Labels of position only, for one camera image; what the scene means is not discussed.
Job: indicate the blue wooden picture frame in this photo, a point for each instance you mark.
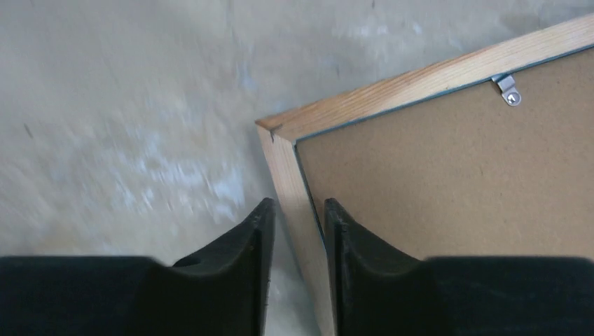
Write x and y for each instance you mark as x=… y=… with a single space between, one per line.
x=280 y=133

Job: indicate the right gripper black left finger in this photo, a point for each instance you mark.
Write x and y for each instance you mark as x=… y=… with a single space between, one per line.
x=221 y=289

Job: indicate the brown cardboard backing board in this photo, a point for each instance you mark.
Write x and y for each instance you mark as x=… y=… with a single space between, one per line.
x=466 y=174

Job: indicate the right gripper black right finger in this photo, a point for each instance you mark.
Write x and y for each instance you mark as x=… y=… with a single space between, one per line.
x=377 y=289

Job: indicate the small metal turn clip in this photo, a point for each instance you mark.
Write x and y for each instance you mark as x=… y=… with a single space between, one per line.
x=507 y=86

